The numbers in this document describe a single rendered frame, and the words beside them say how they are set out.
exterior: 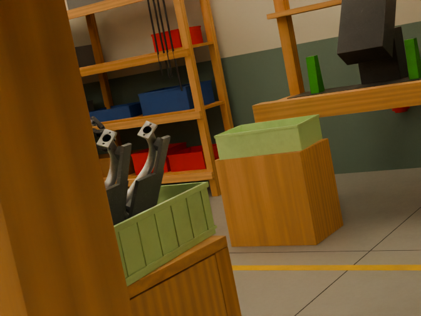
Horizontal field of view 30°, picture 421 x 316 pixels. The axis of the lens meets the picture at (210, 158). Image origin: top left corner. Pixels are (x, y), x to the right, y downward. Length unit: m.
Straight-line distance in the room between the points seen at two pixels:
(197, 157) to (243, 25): 1.34
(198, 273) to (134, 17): 6.10
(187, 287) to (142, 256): 0.20
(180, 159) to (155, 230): 5.26
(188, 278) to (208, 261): 0.10
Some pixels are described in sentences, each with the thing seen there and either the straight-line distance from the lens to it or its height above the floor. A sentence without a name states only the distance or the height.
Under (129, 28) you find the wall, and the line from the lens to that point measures 8.32.
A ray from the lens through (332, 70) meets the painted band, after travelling 7.15.
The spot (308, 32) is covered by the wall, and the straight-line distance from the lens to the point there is 7.22.
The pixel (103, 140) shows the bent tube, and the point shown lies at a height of 1.17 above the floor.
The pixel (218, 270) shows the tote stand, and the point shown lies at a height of 0.70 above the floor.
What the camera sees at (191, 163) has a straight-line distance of 7.43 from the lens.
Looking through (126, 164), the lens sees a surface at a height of 1.09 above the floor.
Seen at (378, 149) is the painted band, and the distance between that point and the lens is 7.12.
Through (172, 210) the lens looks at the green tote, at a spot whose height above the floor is 0.93.
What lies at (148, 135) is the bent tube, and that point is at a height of 1.15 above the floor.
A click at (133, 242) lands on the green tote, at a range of 2.15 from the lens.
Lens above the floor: 1.37
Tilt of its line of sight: 8 degrees down
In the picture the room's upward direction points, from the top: 11 degrees counter-clockwise
